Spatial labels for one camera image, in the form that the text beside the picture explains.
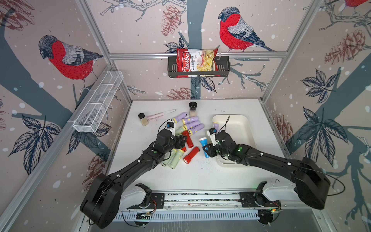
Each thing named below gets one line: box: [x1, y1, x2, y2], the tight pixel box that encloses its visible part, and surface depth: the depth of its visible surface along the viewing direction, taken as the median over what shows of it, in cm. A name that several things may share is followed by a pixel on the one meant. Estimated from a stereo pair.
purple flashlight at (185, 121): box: [182, 116, 199, 128], surface depth 106 cm
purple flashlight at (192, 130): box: [187, 123, 205, 136], surface depth 102 cm
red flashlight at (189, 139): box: [182, 130, 194, 149], surface depth 99 cm
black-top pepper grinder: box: [188, 101, 198, 117], surface depth 106 cm
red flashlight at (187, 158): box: [183, 146, 200, 164], surface depth 90 cm
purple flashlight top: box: [172, 112, 187, 124], surface depth 109 cm
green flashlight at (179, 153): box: [169, 148, 185, 170], surface depth 89 cm
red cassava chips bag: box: [176, 48, 221, 79], surface depth 89 cm
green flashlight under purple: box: [174, 127, 184, 136], surface depth 100 cm
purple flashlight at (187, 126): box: [182, 120, 201, 131], surface depth 103 cm
